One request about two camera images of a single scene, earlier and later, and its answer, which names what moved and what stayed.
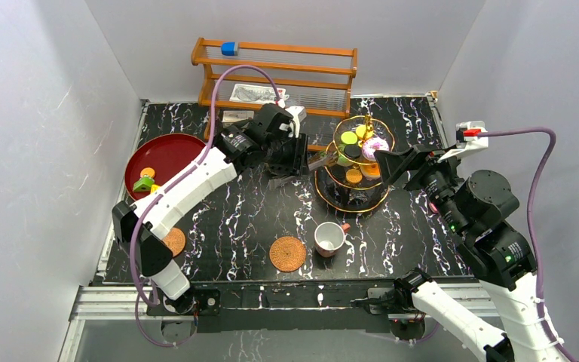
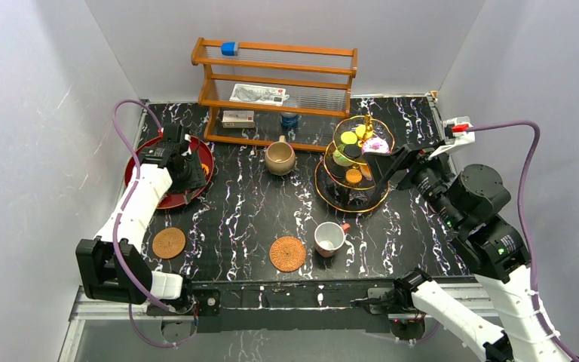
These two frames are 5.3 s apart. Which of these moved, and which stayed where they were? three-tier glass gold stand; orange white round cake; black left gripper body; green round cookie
Moved: black left gripper body
Stayed: green round cookie; three-tier glass gold stand; orange white round cake
